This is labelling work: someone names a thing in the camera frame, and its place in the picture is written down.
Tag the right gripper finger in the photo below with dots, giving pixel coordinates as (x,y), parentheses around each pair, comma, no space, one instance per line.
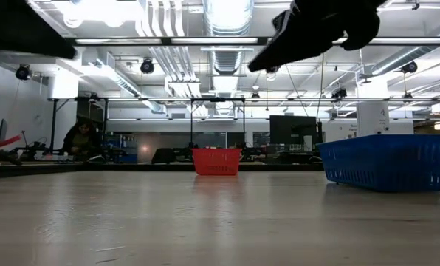
(297,40)

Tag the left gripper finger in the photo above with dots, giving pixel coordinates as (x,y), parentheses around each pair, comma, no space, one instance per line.
(43,40)

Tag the black ceiling spot lamp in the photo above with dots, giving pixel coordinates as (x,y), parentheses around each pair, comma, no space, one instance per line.
(147,66)
(22,72)
(339,93)
(409,67)

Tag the black monitor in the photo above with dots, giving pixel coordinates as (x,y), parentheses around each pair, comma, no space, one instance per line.
(290,129)

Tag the black beam with light strips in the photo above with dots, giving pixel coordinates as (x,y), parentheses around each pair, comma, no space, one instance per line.
(205,40)

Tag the small dark monitor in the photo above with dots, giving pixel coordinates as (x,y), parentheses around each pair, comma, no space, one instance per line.
(3,129)

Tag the red bar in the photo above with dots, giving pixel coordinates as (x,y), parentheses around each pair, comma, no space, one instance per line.
(6,142)

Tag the person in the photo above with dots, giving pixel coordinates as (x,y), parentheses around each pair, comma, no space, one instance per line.
(81,142)

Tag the red plastic basket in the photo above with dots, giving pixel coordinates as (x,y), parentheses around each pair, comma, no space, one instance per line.
(216,160)

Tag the blue storage crate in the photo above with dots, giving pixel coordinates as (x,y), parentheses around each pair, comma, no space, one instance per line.
(129,159)

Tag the blue plastic basket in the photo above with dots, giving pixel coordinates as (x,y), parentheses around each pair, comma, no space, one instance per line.
(390,162)

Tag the black chair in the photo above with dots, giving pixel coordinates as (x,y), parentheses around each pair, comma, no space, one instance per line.
(164,156)

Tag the silver ventilation duct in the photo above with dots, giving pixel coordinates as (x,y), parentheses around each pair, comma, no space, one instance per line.
(227,22)

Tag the black workstation frame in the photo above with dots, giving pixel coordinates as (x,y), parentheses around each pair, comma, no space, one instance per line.
(191,122)
(53,125)

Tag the black metal table frame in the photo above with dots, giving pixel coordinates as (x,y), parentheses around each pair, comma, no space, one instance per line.
(131,167)

